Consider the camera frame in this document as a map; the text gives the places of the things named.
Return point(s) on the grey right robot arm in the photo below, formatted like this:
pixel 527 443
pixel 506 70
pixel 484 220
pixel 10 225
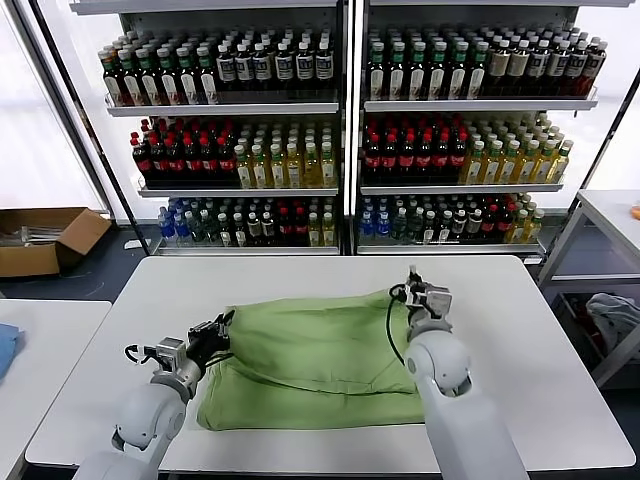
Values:
pixel 450 390

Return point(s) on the black metal pole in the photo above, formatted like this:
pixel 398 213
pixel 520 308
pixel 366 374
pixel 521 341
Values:
pixel 595 162
pixel 90 125

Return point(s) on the small red-cap cola bottle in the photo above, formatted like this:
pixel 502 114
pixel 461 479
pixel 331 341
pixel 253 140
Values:
pixel 504 223
pixel 489 224
pixel 300 229
pixel 285 229

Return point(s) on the small orange object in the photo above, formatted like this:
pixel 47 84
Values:
pixel 636 212

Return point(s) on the small clear green bottle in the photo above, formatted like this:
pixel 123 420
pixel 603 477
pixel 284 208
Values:
pixel 194 231
pixel 209 231
pixel 399 227

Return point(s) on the small white flat object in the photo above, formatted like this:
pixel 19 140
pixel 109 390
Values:
pixel 133 245

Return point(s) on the grey metal frame table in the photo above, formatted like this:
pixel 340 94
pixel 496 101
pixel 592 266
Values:
pixel 560 245

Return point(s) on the brown cardboard box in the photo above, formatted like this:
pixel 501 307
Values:
pixel 30 262

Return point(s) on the red cloth item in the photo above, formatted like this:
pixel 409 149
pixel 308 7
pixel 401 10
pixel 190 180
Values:
pixel 592 325

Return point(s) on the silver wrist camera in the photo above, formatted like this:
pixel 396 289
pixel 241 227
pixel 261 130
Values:
pixel 439 302
pixel 171 352

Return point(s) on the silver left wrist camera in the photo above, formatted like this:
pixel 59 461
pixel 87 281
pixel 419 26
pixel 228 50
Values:
pixel 171 352

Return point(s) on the black storage crate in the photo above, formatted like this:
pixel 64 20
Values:
pixel 570 320

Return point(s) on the small dark tea bottle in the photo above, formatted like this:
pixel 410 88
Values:
pixel 474 225
pixel 239 231
pixel 459 226
pixel 254 230
pixel 224 231
pixel 268 230

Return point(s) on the small white-label bottle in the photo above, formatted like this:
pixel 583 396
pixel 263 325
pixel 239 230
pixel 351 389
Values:
pixel 444 228
pixel 429 229

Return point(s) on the grey-blue crumpled cloth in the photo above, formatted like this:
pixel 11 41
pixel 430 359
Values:
pixel 617 315

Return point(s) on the beige-label dark drink bottle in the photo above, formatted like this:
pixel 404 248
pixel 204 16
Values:
pixel 497 67
pixel 517 65

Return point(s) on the bagged metal parts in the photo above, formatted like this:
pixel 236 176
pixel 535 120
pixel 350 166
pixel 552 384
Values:
pixel 35 235

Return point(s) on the white-label dark drink bottle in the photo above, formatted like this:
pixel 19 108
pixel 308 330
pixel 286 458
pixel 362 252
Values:
pixel 536 65
pixel 594 62
pixel 575 64
pixel 324 67
pixel 244 70
pixel 225 70
pixel 262 69
pixel 304 68
pixel 283 69
pixel 556 65

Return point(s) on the small blue water bottle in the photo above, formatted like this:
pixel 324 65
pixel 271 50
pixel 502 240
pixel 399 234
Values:
pixel 367 227
pixel 383 227
pixel 178 231
pixel 164 231

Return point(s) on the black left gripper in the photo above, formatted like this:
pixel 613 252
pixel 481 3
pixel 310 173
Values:
pixel 207 345

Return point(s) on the blue folded cloth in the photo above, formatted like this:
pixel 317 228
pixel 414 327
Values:
pixel 7 350

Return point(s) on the green-cap dark tea bottle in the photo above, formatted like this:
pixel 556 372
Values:
pixel 190 84
pixel 133 85
pixel 416 75
pixel 114 85
pixel 151 85
pixel 208 84
pixel 457 75
pixel 171 84
pixel 396 75
pixel 376 75
pixel 436 75
pixel 476 75

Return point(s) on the green polo shirt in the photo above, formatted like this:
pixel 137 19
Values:
pixel 310 350

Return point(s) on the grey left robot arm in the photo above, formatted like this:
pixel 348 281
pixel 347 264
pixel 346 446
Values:
pixel 145 410

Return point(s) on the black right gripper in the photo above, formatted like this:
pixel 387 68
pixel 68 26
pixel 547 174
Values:
pixel 415 296

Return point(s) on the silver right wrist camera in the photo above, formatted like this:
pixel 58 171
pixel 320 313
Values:
pixel 439 302

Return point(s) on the small yellow juice bottle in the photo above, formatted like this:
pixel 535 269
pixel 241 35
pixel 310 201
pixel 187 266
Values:
pixel 520 227
pixel 534 226
pixel 328 231
pixel 314 231

